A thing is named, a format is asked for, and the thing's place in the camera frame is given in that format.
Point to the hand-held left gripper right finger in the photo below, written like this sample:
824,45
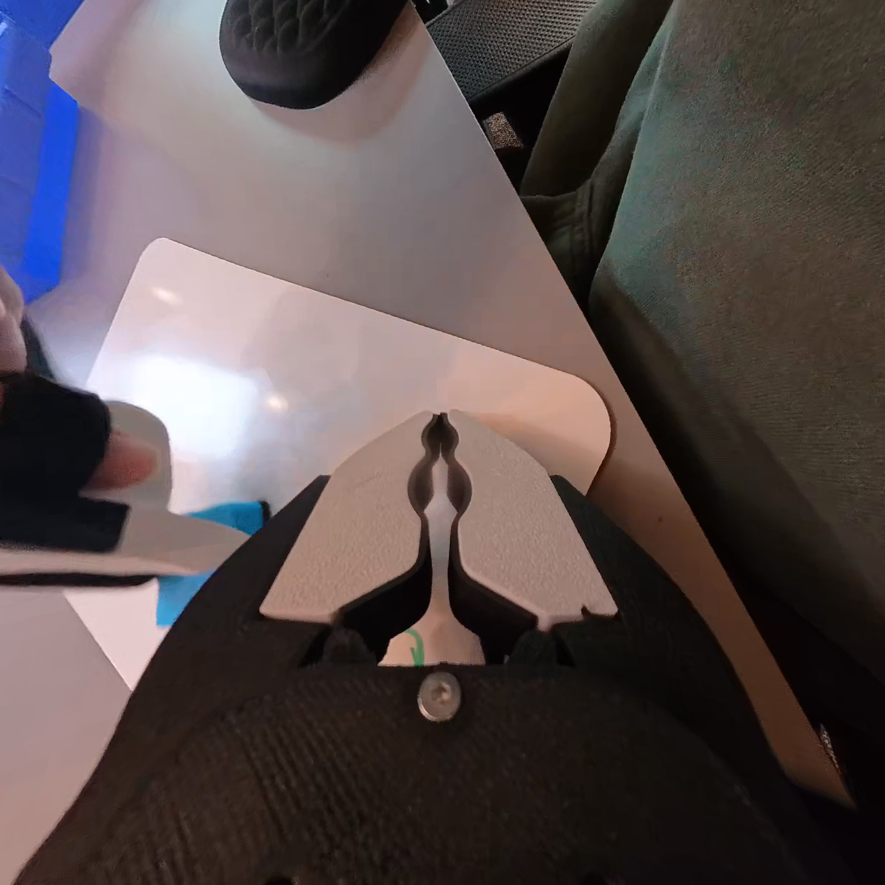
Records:
533,546

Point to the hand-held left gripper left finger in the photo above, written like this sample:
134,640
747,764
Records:
346,546

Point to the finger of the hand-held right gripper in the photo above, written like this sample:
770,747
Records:
152,542

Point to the blue whiteboard eraser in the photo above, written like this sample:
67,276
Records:
235,517

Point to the person's green sweatshirt torso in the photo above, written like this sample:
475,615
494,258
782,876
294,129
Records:
747,304

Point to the black mesh chair armrest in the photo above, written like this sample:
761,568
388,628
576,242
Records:
304,49

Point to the grey mesh chair seat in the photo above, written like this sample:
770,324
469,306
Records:
512,35

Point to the white whiteboard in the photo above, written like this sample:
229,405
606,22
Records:
346,360

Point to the blue storage bin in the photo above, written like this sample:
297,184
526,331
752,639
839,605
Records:
31,152

